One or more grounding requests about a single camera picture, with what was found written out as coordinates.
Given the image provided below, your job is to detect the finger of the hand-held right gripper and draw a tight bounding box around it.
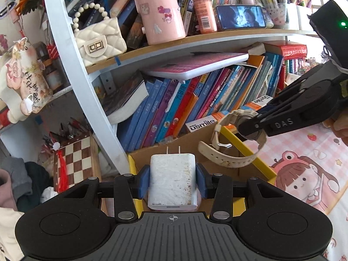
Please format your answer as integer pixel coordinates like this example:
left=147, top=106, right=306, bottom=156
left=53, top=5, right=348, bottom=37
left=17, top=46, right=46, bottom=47
left=257, top=65, right=340, bottom=119
left=238, top=114, right=272, bottom=142

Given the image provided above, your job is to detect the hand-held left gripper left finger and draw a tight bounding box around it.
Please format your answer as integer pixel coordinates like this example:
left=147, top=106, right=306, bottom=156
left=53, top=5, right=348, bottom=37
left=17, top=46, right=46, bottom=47
left=58, top=165, right=151, bottom=222

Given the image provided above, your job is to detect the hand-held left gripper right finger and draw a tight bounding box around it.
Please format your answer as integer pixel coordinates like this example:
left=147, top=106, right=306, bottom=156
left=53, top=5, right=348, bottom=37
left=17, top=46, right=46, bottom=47
left=196, top=164, right=289, bottom=221

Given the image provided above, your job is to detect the white two-prong charger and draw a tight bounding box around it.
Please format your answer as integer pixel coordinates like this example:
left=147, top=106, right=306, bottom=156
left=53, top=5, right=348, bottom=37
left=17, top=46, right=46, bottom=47
left=147, top=146, right=200, bottom=211

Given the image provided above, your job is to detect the beige wristwatch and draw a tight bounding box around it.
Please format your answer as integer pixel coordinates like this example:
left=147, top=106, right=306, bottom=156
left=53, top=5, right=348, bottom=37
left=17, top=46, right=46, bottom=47
left=198, top=109, right=268, bottom=168

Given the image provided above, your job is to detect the yellow cardboard box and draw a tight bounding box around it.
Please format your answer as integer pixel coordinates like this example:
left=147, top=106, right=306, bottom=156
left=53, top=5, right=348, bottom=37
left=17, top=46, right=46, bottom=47
left=128, top=126, right=278, bottom=218

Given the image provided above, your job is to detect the pink printed desktop cloth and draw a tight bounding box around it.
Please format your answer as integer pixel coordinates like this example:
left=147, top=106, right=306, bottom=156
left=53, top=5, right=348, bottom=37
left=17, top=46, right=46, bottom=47
left=245, top=122, right=348, bottom=261

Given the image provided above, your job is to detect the person's right hand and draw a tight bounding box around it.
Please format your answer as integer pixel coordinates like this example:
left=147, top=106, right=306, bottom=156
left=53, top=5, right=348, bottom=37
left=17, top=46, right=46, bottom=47
left=323, top=111, right=348, bottom=140

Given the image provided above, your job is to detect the colourful small flower bunch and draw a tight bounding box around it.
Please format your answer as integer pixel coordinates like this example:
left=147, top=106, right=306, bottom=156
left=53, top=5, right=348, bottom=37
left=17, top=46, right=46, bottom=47
left=298, top=57, right=324, bottom=74

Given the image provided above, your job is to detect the small orange box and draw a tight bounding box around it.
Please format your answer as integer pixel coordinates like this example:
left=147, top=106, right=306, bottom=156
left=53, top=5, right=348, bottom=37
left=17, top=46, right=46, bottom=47
left=186, top=111, right=231, bottom=134

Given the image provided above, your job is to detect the thick red dictionary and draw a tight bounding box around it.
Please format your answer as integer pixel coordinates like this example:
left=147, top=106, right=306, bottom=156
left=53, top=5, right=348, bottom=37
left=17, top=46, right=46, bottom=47
left=264, top=43, right=308, bottom=61

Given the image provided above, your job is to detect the wooden chessboard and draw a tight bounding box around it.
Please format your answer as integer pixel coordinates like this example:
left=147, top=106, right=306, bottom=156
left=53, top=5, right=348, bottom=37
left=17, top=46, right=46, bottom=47
left=53, top=134, right=101, bottom=193

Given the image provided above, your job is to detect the row of colourful books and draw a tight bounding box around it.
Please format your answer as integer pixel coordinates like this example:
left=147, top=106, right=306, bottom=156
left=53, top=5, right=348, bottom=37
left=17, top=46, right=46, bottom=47
left=103, top=52, right=286, bottom=153

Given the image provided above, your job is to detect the white pen holder box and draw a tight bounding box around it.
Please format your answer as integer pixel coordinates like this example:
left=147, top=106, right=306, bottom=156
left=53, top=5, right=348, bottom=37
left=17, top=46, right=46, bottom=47
left=285, top=3, right=313, bottom=30

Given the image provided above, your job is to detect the red tassel ornament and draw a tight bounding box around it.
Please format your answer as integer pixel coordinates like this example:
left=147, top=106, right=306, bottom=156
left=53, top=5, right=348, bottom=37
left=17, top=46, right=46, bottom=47
left=51, top=141, right=67, bottom=193

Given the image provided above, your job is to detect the white pink learning tablet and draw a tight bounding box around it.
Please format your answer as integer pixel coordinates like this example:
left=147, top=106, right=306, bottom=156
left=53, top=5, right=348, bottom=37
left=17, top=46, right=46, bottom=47
left=144, top=52, right=249, bottom=80

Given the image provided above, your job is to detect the thick dark book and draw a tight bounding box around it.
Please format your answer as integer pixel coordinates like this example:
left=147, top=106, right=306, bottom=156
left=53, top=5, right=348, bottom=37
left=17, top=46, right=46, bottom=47
left=103, top=71, right=149, bottom=125

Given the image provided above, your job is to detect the bundle of dark pens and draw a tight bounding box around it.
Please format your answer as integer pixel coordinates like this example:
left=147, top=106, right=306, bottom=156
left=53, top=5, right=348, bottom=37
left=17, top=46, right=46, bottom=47
left=43, top=117, right=93, bottom=147

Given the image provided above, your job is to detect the smartphone playing video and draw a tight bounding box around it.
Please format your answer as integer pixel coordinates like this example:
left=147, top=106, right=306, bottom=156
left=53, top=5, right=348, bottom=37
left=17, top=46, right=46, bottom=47
left=216, top=5, right=267, bottom=31

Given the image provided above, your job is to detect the cup of colourful pens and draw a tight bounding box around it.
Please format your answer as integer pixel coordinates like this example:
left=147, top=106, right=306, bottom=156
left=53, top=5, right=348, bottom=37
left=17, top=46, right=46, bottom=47
left=257, top=0, right=289, bottom=29

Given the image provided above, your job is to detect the peach lotion bottle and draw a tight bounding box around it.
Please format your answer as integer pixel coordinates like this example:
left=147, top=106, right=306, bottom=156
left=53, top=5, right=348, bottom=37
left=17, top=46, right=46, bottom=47
left=192, top=0, right=218, bottom=34

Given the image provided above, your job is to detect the pile of clothes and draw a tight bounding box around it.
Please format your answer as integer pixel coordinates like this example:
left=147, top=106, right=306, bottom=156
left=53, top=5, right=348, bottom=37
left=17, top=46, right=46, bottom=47
left=0, top=156, right=59, bottom=261

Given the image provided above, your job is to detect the white desk shelf unit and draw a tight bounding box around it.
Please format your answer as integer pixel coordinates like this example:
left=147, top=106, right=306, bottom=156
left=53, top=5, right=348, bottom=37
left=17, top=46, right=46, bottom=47
left=41, top=0, right=348, bottom=174

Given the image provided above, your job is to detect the pink cup with stickers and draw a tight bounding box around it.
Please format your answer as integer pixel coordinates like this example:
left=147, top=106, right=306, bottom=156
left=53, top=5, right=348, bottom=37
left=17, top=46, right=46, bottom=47
left=131, top=0, right=187, bottom=45

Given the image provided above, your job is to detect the white quilted handbag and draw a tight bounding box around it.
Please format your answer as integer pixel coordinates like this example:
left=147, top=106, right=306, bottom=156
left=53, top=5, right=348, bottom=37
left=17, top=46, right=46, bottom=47
left=73, top=2, right=127, bottom=67

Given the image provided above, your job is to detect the white plush doll with plaque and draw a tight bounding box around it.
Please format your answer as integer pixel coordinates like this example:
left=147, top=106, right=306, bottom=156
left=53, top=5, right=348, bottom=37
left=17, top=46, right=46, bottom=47
left=0, top=38, right=53, bottom=124

